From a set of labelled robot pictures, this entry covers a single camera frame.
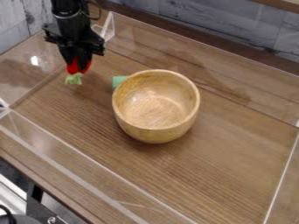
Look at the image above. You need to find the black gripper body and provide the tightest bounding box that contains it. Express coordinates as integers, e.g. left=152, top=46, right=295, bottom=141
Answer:
left=42, top=11, right=105, bottom=55

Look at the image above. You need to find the clear acrylic tray enclosure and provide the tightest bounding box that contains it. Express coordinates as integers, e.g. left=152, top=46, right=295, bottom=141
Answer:
left=0, top=12, right=299, bottom=224

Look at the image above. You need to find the wooden bowl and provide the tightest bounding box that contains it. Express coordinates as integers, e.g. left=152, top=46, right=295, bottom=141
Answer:
left=112, top=69, right=201, bottom=144

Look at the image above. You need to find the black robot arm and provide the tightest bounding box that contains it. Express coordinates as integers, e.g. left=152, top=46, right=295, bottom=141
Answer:
left=42, top=0, right=105, bottom=75

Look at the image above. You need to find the black table leg bracket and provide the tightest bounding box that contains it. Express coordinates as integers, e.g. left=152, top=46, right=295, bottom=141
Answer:
left=25, top=183, right=68, bottom=224

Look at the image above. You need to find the black cable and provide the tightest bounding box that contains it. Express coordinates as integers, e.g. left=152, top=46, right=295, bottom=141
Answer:
left=0, top=204, right=18, bottom=224

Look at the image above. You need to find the green block behind bowl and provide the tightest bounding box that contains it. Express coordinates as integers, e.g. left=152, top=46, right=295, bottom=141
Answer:
left=112, top=75, right=126, bottom=89

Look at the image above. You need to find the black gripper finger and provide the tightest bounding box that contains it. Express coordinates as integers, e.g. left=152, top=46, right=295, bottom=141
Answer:
left=77, top=48, right=92, bottom=74
left=58, top=45, right=76, bottom=65

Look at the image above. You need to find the red plush strawberry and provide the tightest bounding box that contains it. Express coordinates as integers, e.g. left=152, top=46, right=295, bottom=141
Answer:
left=65, top=58, right=90, bottom=85

